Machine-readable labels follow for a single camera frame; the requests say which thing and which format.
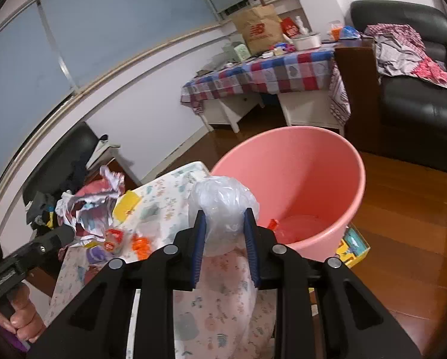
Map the white desk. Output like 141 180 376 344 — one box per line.
199 90 346 135

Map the black chair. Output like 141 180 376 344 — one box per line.
22 121 101 210

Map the pink plastic bucket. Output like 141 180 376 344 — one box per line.
210 126 366 260

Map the crumpled white red packaging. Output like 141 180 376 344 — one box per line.
55 165 127 247

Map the dark brown side cabinet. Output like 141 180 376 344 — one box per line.
335 37 381 150

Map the black leather sofa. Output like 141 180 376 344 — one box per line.
349 0 447 174

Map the clear plastic bag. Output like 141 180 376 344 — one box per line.
188 176 259 257

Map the person's left hand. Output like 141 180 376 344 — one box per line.
0 284 46 345

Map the frosted window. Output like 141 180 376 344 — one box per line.
0 0 295 195

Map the white cloth on cabinet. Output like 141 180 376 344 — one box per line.
87 134 121 169

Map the brown paper bag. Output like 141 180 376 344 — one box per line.
232 4 284 56

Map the grey garment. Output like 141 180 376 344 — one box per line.
375 35 428 77

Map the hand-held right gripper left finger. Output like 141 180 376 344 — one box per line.
31 209 209 359

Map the brown wooden cabinet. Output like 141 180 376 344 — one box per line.
85 146 142 191

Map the green box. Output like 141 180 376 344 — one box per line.
223 41 250 62

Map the red patterned garment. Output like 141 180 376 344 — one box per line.
364 23 447 89

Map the orange snack wrapper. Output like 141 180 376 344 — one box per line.
132 234 151 260

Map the checkered tablecloth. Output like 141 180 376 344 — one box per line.
181 43 351 126

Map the red snack wrapper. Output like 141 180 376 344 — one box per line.
104 228 125 251

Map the blue plastic bag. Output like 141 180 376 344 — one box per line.
339 25 361 40

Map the white bowl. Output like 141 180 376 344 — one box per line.
291 33 322 51

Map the black yellow object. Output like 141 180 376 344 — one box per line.
25 191 57 229

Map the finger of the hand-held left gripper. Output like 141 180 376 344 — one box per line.
22 227 76 267

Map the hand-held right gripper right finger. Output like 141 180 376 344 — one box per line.
244 208 420 359

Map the flat yellow foam net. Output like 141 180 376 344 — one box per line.
112 191 140 219

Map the colourful cardboard box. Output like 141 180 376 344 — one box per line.
334 222 371 269

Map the red packet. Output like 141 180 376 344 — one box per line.
280 17 299 40

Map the floral printed tablecloth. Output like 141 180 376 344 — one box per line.
44 161 278 359

